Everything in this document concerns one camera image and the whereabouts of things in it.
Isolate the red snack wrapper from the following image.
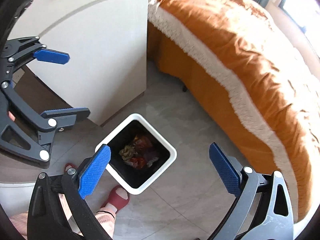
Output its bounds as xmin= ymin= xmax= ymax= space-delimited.
xmin=125 ymin=156 xmax=147 ymax=170

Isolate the white square trash bin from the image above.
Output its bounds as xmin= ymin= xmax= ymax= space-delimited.
xmin=95 ymin=113 xmax=177 ymax=195

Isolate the person right hand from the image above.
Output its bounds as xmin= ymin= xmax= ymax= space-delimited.
xmin=8 ymin=111 xmax=16 ymax=121

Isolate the white bedside cabinet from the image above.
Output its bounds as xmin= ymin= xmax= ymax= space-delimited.
xmin=10 ymin=0 xmax=148 ymax=125

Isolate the orange bed cover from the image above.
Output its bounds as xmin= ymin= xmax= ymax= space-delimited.
xmin=148 ymin=0 xmax=319 ymax=222

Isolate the window with black frame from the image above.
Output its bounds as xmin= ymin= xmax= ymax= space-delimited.
xmin=279 ymin=0 xmax=319 ymax=36

